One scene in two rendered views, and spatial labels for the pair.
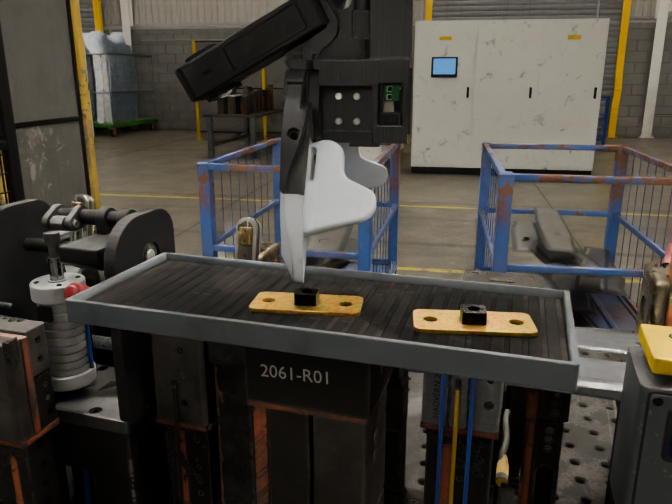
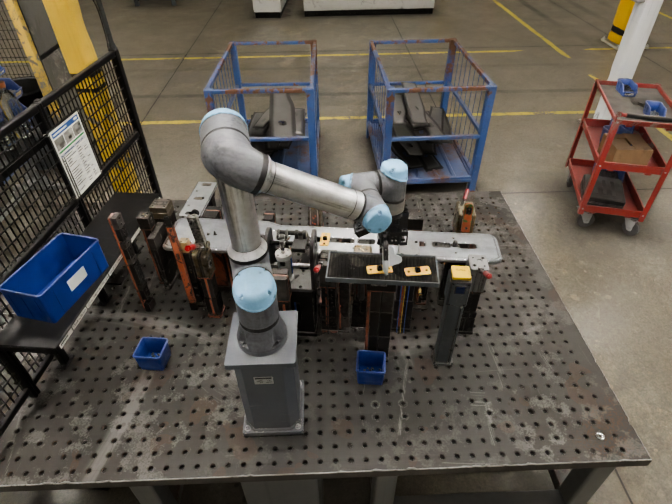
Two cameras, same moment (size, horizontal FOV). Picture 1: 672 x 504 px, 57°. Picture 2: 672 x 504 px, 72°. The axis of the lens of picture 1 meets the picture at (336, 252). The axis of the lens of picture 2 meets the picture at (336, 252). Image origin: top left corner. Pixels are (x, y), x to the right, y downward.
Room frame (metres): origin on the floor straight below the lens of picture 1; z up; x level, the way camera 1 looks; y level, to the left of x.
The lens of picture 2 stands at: (-0.63, 0.40, 2.20)
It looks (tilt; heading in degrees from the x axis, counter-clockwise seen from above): 40 degrees down; 348
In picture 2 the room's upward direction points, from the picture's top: 1 degrees counter-clockwise
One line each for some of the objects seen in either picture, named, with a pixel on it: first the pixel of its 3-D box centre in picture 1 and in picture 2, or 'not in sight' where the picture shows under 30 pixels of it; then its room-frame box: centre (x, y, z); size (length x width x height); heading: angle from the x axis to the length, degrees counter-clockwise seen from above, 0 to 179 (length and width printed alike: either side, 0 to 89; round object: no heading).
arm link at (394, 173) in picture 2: not in sight; (392, 181); (0.44, 0.00, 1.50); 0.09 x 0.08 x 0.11; 91
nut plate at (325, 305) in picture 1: (307, 298); (379, 268); (0.45, 0.02, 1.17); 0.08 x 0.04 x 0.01; 82
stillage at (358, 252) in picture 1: (314, 236); (272, 116); (3.29, 0.12, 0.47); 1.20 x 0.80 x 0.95; 168
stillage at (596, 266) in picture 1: (563, 250); (419, 115); (3.01, -1.15, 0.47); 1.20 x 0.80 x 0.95; 171
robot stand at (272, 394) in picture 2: not in sight; (269, 375); (0.30, 0.43, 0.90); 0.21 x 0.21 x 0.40; 79
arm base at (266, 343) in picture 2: not in sight; (260, 325); (0.30, 0.43, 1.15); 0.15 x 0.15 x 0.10
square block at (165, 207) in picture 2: not in sight; (169, 235); (1.19, 0.80, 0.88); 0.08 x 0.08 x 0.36; 73
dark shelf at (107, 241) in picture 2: not in sight; (92, 258); (0.92, 1.05, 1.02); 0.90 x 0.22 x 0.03; 163
